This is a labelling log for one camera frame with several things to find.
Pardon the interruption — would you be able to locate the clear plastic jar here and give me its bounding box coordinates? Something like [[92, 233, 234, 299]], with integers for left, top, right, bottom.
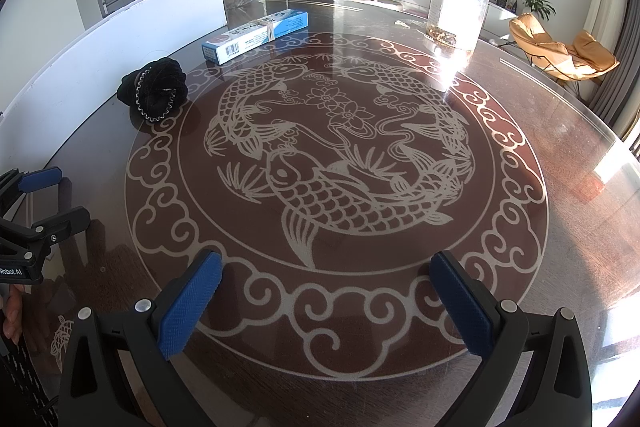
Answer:
[[426, 0, 494, 54]]

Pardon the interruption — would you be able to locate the person's left hand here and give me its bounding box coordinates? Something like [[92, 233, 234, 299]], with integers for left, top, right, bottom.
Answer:
[[1, 283, 26, 347]]

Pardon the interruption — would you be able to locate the grey curtain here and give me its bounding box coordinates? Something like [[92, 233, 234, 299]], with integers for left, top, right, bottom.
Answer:
[[592, 0, 640, 138]]

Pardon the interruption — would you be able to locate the orange lounge chair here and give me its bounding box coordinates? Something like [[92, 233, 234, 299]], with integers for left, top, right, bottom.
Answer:
[[509, 13, 569, 68], [564, 30, 621, 84]]

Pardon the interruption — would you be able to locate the black white-patterned clothing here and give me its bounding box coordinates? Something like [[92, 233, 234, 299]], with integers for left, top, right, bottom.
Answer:
[[0, 337, 59, 427]]

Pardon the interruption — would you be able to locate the glass desktop with fish pattern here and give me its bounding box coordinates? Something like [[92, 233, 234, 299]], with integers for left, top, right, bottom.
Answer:
[[0, 0, 640, 427]]

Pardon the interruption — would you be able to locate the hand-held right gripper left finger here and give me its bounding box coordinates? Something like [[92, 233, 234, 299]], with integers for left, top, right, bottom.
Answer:
[[59, 250, 226, 427]]

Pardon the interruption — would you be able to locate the white partition board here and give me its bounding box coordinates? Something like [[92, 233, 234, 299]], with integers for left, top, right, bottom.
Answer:
[[0, 0, 227, 174]]

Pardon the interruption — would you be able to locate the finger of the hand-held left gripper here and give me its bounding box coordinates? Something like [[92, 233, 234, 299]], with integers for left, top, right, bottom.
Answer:
[[0, 166, 64, 220], [0, 205, 92, 259]]

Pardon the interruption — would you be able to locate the black scrunchie with chain trim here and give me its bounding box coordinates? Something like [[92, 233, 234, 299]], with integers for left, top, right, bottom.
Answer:
[[116, 58, 189, 123]]

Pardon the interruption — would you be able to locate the brown pieces pile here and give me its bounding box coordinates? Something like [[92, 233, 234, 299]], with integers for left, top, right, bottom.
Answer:
[[427, 24, 459, 46]]

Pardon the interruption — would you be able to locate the blue white long box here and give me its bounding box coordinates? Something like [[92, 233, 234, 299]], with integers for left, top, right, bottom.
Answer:
[[201, 8, 310, 66]]

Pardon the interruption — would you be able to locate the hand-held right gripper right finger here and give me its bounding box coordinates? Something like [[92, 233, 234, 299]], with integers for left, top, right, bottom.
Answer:
[[429, 250, 596, 427]]

